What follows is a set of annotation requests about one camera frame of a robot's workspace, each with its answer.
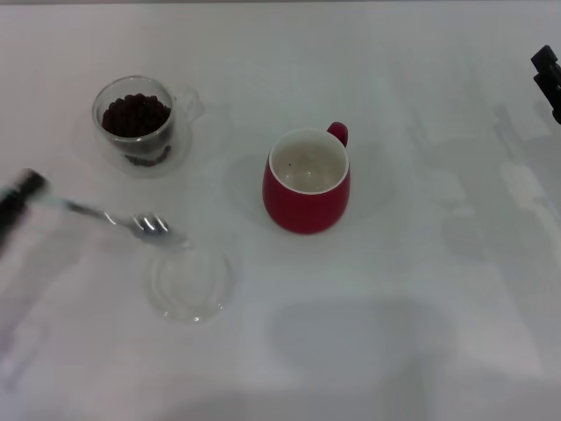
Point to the clear double-walled glass cup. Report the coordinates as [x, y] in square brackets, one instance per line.
[174, 127]

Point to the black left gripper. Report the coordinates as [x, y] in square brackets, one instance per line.
[5, 232]

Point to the red mug with white inside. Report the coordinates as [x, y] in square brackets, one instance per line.
[302, 210]

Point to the clear glass saucer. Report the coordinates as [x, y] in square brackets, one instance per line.
[183, 153]

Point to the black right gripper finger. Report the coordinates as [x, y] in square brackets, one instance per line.
[543, 58]
[551, 90]

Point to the dark coffee beans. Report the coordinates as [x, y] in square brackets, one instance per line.
[131, 116]

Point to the small clear glass dish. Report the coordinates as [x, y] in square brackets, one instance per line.
[193, 285]

